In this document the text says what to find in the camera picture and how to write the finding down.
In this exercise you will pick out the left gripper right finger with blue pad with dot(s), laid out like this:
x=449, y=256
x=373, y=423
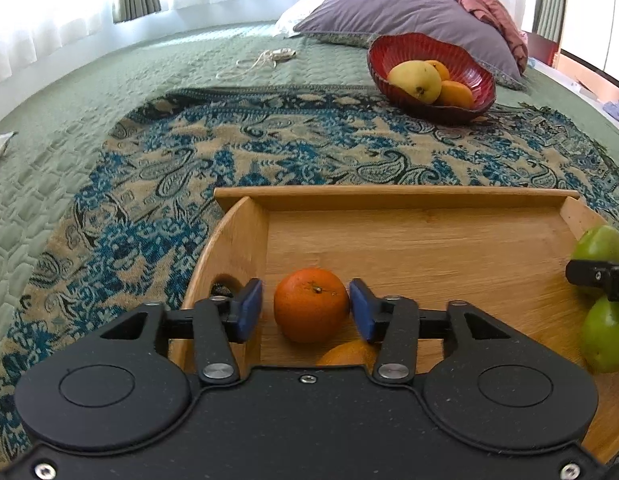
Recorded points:
x=393, y=323

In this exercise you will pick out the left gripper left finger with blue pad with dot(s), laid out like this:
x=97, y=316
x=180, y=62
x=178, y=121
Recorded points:
x=219, y=321

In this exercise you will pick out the green apple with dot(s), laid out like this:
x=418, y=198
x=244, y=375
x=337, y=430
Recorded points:
x=600, y=243
x=600, y=336

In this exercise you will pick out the large brownish orange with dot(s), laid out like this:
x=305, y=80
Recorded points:
x=356, y=352

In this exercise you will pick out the small orange tangerine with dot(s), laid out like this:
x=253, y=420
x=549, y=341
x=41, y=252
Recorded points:
x=310, y=305

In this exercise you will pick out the wooden serving tray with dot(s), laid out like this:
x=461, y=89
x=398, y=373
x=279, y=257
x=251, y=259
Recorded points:
x=502, y=249

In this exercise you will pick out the blue paisley throw blanket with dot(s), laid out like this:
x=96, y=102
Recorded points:
x=136, y=228

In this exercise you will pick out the orange fruit in bowl front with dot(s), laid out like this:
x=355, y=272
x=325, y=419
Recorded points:
x=454, y=93

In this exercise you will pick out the orange fruit in bowl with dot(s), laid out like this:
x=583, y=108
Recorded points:
x=454, y=93
x=441, y=69

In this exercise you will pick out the yellow pear in bowl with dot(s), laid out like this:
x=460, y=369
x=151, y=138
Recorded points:
x=418, y=79

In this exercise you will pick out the green quilted bedspread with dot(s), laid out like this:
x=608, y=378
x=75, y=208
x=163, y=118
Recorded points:
x=61, y=131

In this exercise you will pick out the orange fruit in bowl back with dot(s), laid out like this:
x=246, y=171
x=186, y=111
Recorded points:
x=441, y=69

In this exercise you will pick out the green curtain right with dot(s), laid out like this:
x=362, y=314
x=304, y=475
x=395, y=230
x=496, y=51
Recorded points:
x=549, y=18

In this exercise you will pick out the red fluted bowl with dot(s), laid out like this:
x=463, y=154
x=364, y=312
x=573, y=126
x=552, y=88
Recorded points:
x=387, y=51

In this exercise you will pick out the purple pillow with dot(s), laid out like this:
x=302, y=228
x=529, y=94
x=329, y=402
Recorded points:
x=357, y=23

